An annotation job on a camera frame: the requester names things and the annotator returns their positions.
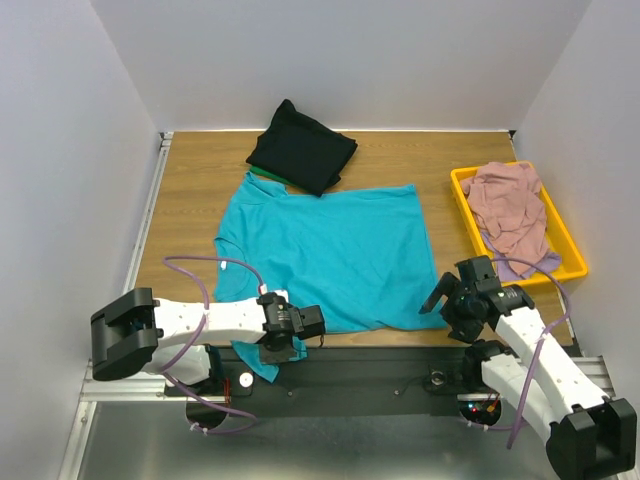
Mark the turquoise t shirt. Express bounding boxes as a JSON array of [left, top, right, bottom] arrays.
[[213, 171, 449, 384]]

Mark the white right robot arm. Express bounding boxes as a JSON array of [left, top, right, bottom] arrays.
[[420, 255, 638, 479]]

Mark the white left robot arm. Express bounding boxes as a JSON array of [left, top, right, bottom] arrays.
[[90, 288, 326, 394]]

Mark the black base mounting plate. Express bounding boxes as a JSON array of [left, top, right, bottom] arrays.
[[197, 347, 492, 419]]

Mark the lavender t shirt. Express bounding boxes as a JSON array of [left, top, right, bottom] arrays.
[[481, 232, 562, 282]]

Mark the pink t shirt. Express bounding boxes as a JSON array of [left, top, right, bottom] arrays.
[[461, 162, 551, 274]]

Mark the yellow plastic tray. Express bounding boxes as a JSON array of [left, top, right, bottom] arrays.
[[450, 166, 588, 282]]

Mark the folded green t shirt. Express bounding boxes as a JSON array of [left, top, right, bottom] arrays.
[[249, 166, 297, 188]]

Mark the folded black t shirt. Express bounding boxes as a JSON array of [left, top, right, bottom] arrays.
[[247, 99, 358, 197]]

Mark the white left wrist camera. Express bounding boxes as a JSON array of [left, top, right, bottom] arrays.
[[259, 284, 289, 300]]

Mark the aluminium front frame rail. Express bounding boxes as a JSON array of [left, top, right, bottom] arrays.
[[80, 357, 615, 402]]

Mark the aluminium left side rail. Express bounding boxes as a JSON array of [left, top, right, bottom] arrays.
[[121, 131, 174, 293]]

